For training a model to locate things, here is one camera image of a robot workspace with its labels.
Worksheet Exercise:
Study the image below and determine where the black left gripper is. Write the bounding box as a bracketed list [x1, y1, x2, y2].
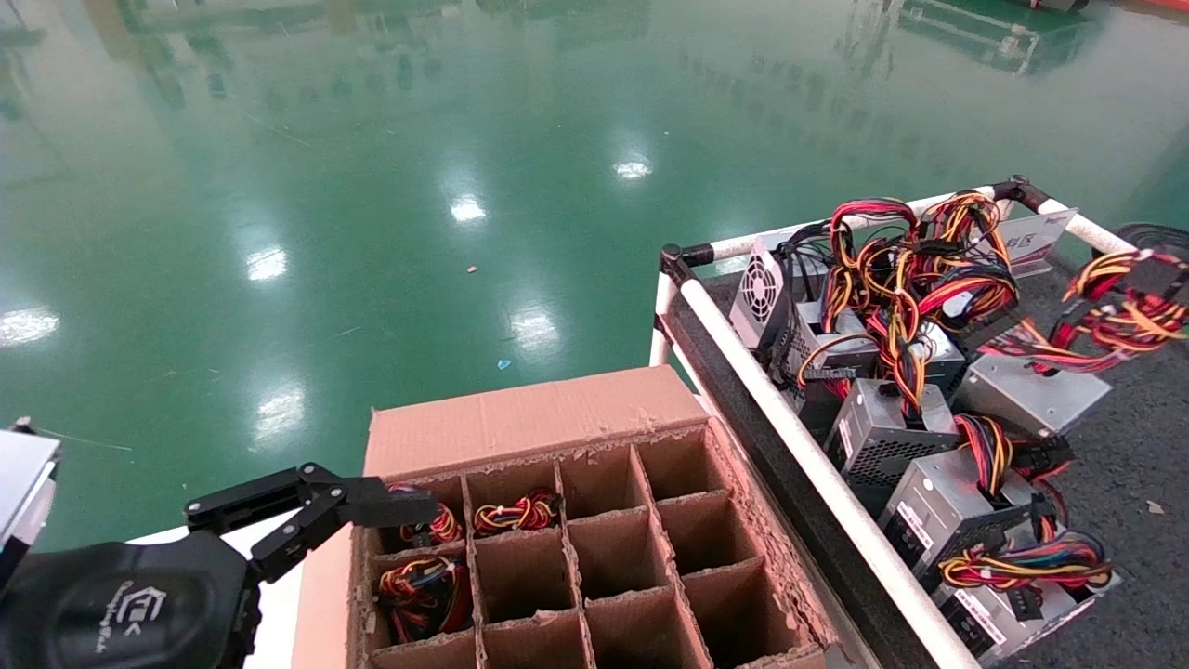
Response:
[0, 531, 264, 669]

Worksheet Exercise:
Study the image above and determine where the silver power supply with fan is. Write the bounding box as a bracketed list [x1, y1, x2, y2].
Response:
[729, 223, 837, 352]

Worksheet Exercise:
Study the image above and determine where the white pipe frame cart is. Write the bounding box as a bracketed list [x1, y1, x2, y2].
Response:
[650, 175, 1139, 669]

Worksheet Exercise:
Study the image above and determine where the dark grey felt mat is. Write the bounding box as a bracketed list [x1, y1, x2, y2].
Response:
[687, 251, 1189, 669]

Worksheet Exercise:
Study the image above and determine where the white label card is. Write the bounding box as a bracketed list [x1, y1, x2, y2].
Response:
[996, 207, 1078, 280]

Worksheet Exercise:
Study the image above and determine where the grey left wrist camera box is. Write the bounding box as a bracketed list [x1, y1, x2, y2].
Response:
[0, 429, 59, 563]

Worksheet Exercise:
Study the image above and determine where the cardboard box with dividers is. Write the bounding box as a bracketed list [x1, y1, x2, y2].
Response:
[291, 365, 842, 669]

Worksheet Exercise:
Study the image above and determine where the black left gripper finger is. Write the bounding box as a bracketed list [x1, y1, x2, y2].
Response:
[184, 462, 439, 584]

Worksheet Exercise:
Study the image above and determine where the black round object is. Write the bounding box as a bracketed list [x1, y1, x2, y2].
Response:
[1113, 223, 1189, 259]

